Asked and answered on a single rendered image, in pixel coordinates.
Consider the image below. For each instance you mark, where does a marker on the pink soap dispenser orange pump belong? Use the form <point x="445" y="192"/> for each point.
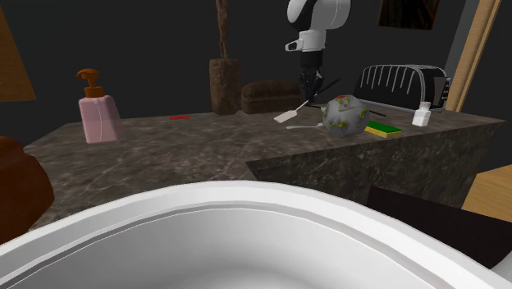
<point x="99" y="118"/>

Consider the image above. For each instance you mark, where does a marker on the dark wall picture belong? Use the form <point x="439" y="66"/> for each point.
<point x="408" y="12"/>

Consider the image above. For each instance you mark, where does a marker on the black toaster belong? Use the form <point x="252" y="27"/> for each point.
<point x="400" y="86"/>

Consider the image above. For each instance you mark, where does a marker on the small white bottle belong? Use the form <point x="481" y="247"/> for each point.
<point x="421" y="117"/>

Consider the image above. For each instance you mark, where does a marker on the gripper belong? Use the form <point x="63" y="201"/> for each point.
<point x="311" y="62"/>

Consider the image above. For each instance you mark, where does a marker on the light wooden door frame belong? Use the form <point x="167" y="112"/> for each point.
<point x="474" y="56"/>

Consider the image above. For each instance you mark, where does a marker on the white spatula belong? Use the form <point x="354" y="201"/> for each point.
<point x="284" y="116"/>

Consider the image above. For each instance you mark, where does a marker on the thin black stick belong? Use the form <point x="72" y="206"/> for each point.
<point x="377" y="113"/>

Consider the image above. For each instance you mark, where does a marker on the green and yellow sponge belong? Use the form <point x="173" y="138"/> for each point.
<point x="384" y="129"/>

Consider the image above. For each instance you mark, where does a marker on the brown bread loaf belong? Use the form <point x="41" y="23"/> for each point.
<point x="270" y="97"/>

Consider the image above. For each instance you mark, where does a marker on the grey patterned ball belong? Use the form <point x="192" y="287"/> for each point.
<point x="346" y="117"/>

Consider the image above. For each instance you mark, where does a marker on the white spoon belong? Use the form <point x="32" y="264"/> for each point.
<point x="304" y="127"/>

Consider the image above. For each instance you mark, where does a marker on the brown rounded pot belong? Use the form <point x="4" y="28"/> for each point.
<point x="20" y="188"/>

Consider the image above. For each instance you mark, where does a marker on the large white basin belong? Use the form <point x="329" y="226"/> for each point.
<point x="240" y="244"/>

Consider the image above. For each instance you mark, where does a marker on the thin black utensil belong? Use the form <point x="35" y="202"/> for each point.
<point x="330" y="85"/>

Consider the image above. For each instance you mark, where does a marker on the light wooden furniture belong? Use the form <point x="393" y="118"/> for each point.
<point x="492" y="192"/>

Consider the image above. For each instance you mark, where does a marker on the brown lamp shade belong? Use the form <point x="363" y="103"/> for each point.
<point x="12" y="76"/>

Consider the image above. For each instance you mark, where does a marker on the small red flat piece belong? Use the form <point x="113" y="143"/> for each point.
<point x="179" y="117"/>

